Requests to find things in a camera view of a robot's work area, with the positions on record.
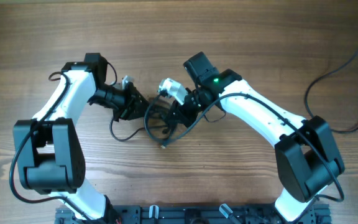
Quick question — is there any camera cable black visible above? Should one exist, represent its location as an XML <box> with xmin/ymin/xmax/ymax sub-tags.
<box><xmin>9</xmin><ymin>71</ymin><xmax>90</xmax><ymax>222</ymax></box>
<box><xmin>202</xmin><ymin>93</ymin><xmax>344</xmax><ymax>223</ymax></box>

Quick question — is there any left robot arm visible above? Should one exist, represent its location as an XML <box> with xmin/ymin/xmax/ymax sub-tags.
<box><xmin>9</xmin><ymin>53</ymin><xmax>149</xmax><ymax>223</ymax></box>

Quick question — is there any left camera cable black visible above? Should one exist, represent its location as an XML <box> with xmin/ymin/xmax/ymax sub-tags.
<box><xmin>9</xmin><ymin>71</ymin><xmax>90</xmax><ymax>222</ymax></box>

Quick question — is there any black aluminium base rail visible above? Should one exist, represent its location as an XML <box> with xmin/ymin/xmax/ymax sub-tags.
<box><xmin>54</xmin><ymin>203</ymin><xmax>332</xmax><ymax>224</ymax></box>

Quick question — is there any right camera cable black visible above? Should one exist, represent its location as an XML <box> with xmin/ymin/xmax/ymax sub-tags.
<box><xmin>202</xmin><ymin>93</ymin><xmax>344</xmax><ymax>223</ymax></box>

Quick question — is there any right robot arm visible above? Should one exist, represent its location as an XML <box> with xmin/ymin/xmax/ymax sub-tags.
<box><xmin>158</xmin><ymin>52</ymin><xmax>345</xmax><ymax>223</ymax></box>

